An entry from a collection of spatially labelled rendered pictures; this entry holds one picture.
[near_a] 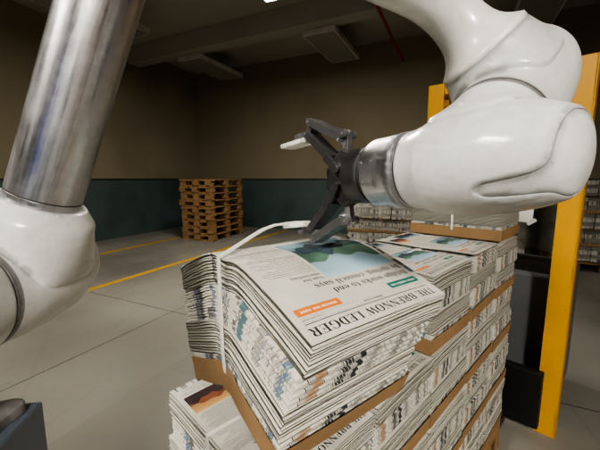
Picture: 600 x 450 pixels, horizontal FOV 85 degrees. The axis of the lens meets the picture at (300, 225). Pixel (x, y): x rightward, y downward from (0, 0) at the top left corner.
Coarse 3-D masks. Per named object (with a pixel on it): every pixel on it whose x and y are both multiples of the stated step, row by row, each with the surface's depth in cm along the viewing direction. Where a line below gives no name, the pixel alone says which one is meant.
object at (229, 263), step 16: (304, 240) 65; (336, 240) 65; (352, 240) 64; (224, 256) 53; (240, 256) 53; (256, 256) 52; (272, 256) 52; (224, 272) 52; (224, 288) 53; (224, 304) 53; (224, 320) 53; (224, 336) 53; (224, 352) 53
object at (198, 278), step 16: (208, 256) 56; (192, 272) 63; (208, 272) 56; (192, 288) 64; (208, 288) 57; (192, 304) 64; (208, 304) 58; (192, 320) 65; (208, 320) 57; (192, 336) 65; (208, 336) 58; (208, 352) 58
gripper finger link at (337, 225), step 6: (354, 216) 48; (330, 222) 50; (336, 222) 49; (342, 222) 47; (348, 222) 47; (324, 228) 51; (330, 228) 50; (336, 228) 49; (342, 228) 50; (318, 234) 52; (324, 234) 51; (330, 234) 52; (312, 240) 53; (318, 240) 53; (324, 240) 54
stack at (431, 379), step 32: (480, 320) 120; (416, 352) 92; (448, 352) 99; (480, 352) 124; (192, 384) 77; (416, 384) 84; (448, 384) 101; (480, 384) 129; (192, 416) 67; (224, 416) 67; (384, 416) 73; (416, 416) 86; (448, 416) 103; (480, 416) 133; (192, 448) 69; (224, 448) 59; (256, 448) 59; (320, 448) 59; (352, 448) 64; (384, 448) 74; (416, 448) 87; (448, 448) 108; (480, 448) 138
